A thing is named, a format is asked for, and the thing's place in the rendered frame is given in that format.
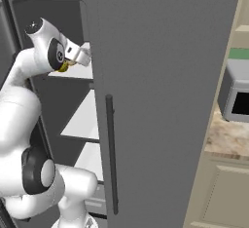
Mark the grey fridge body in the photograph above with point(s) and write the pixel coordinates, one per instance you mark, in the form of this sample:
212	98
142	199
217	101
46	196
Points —
64	108

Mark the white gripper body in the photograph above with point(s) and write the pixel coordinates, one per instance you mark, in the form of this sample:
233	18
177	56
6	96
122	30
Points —
83	56

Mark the yellow green fruit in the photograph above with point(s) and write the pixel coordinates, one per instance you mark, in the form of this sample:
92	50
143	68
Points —
64	66

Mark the grey fridge drawer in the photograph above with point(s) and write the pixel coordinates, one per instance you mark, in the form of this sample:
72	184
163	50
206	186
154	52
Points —
97	202

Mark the beige wall cupboard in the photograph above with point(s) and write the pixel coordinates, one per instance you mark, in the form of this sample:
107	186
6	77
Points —
242	37

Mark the beige base cupboard door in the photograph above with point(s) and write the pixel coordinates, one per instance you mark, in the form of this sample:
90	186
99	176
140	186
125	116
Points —
227	196

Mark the white fridge shelf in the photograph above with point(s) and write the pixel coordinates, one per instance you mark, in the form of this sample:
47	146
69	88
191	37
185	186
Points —
78	71
84	121
92	160

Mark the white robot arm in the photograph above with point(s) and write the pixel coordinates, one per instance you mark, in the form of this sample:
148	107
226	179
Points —
19	115

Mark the grey microwave oven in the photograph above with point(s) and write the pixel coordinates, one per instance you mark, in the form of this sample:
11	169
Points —
238	98

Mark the grey fridge door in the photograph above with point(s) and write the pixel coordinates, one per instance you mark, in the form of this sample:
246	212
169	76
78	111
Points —
4	37
162	108

